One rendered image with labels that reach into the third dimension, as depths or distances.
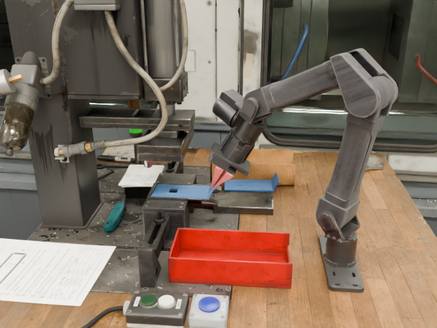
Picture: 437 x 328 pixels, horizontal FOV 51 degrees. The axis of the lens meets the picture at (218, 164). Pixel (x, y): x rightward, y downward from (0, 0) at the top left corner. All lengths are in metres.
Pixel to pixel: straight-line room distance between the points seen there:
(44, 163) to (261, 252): 0.55
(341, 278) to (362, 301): 0.07
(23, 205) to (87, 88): 1.17
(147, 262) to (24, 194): 1.25
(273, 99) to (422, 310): 0.50
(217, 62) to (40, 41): 0.76
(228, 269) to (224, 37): 0.94
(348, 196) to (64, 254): 0.64
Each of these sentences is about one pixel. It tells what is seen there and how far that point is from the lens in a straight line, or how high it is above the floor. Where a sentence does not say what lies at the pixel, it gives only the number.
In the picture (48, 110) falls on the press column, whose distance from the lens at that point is 1.12.
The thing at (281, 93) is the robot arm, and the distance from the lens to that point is 0.97.
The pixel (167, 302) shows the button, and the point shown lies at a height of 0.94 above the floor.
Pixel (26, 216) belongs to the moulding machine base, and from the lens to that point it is 2.18.
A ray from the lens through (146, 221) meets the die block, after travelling 1.11.
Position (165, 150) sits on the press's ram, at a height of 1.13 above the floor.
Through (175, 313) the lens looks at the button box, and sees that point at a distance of 0.87.
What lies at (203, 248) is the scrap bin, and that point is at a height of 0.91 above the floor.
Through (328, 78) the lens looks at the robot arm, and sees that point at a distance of 0.91.
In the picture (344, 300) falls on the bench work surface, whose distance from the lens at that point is 0.97.
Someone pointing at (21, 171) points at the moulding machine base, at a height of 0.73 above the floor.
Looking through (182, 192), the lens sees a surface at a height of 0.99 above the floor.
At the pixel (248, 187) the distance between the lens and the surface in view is 1.32.
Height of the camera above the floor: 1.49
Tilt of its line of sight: 23 degrees down
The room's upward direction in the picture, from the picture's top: straight up
